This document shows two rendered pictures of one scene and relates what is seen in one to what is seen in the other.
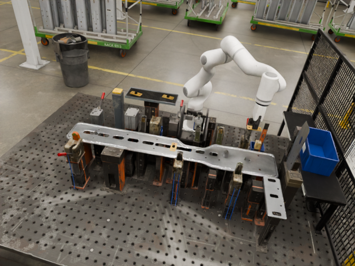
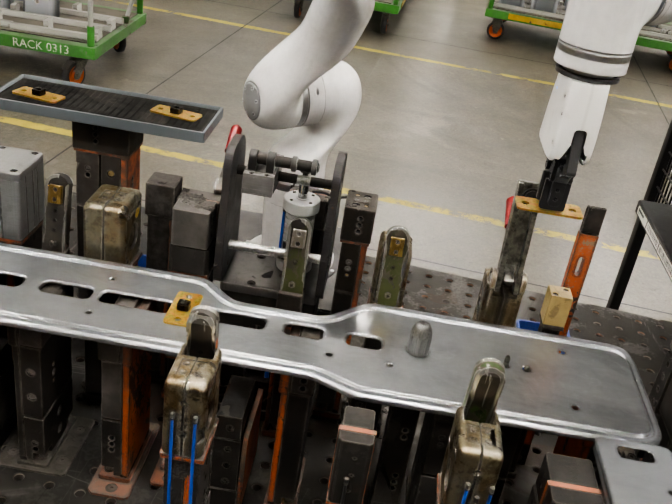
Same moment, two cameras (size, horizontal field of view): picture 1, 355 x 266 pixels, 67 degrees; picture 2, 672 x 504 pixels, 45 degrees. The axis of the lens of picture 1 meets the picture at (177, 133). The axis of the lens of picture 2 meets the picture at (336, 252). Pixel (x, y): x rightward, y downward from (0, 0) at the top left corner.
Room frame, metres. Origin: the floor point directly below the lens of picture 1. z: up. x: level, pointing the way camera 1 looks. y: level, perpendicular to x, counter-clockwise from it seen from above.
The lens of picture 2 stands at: (0.36, -0.11, 1.66)
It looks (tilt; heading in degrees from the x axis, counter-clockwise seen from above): 28 degrees down; 356
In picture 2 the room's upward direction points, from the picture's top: 9 degrees clockwise
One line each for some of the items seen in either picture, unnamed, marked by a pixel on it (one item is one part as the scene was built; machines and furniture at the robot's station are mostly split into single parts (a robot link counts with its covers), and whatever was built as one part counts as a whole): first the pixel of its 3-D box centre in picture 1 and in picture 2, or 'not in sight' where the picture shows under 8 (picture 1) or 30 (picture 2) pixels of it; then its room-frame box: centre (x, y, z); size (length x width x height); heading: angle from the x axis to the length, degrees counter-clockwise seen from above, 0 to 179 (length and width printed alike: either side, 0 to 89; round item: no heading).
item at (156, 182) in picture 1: (160, 162); (126, 386); (1.35, 0.10, 0.84); 0.17 x 0.06 x 0.29; 174
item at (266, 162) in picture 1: (170, 147); (168, 312); (1.34, 0.04, 1.00); 1.38 x 0.22 x 0.02; 84
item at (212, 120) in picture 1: (207, 143); (343, 309); (1.54, -0.23, 0.91); 0.07 x 0.05 x 0.42; 174
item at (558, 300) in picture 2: (251, 161); (530, 387); (1.41, -0.54, 0.88); 0.04 x 0.04 x 0.36; 84
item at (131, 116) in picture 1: (132, 134); (15, 271); (1.55, 0.33, 0.90); 0.13 x 0.10 x 0.41; 174
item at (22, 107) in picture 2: (152, 96); (108, 107); (1.70, 0.21, 1.16); 0.37 x 0.14 x 0.02; 84
